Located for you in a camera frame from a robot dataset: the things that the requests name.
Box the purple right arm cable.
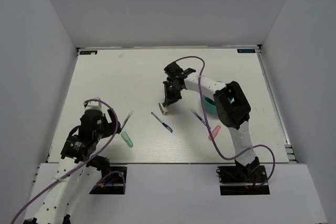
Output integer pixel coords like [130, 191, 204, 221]
[175, 56, 276, 188]

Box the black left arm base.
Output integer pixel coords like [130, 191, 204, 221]
[89, 165, 128, 195]

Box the right corner label sticker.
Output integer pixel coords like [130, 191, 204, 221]
[237, 48, 256, 54]

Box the left corner label sticker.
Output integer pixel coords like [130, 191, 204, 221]
[79, 50, 98, 55]

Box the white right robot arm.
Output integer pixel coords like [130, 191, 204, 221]
[163, 62, 259, 182]

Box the pink correction pen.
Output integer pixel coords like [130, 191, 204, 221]
[208, 125, 221, 141]

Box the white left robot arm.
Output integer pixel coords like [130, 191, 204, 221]
[24, 105, 121, 223]

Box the mint green correction pen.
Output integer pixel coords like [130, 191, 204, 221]
[120, 131, 134, 148]

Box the blue clear ballpoint pen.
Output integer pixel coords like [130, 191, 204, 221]
[151, 112, 173, 133]

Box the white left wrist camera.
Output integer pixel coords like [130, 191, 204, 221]
[83, 97, 102, 111]

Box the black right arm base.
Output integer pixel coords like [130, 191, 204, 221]
[216, 165, 270, 196]

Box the blue clear gel pen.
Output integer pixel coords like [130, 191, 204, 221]
[190, 109, 207, 127]

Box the green clear gel pen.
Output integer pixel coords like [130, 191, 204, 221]
[120, 110, 134, 132]

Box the corner label sticker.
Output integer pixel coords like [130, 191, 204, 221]
[79, 50, 98, 55]
[237, 48, 256, 54]

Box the teal round divided organizer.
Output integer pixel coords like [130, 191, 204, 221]
[203, 96, 217, 114]

